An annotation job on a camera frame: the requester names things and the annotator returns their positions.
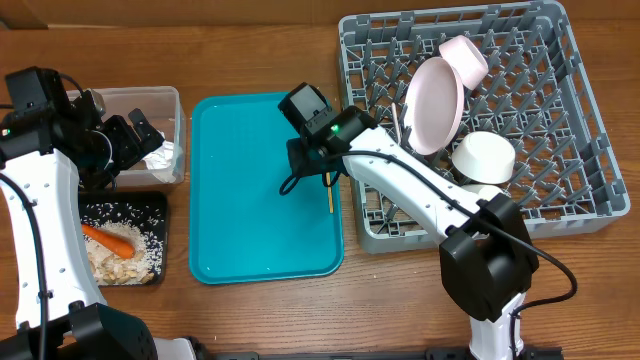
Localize large white plate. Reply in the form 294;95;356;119
404;57;464;155

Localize teal plastic serving tray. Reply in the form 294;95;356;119
189;92;344;285

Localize white tissue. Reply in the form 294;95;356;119
143;140;184;183

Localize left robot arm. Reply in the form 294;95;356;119
1;67;193;359

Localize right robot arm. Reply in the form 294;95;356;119
278;83;539;359

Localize grey plastic dishwasher rack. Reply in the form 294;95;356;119
338;1;631;239

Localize black plastic tray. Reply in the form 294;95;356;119
79;191;169;287

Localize wooden chopstick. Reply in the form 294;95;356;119
324;172;334;214

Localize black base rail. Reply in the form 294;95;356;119
189;337;566;360

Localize small white cup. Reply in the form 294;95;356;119
463;184;503;201

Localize orange carrot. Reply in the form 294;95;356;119
82;224;135;259

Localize small white food bowl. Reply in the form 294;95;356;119
439;35;489;90

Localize white plastic spoon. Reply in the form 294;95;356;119
390;103;402;144

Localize white saucer plate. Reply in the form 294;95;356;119
451;131;516;184

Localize rice food scraps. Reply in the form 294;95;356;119
79;201;167;286

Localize clear plastic waste bin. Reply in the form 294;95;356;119
67;85;187;189

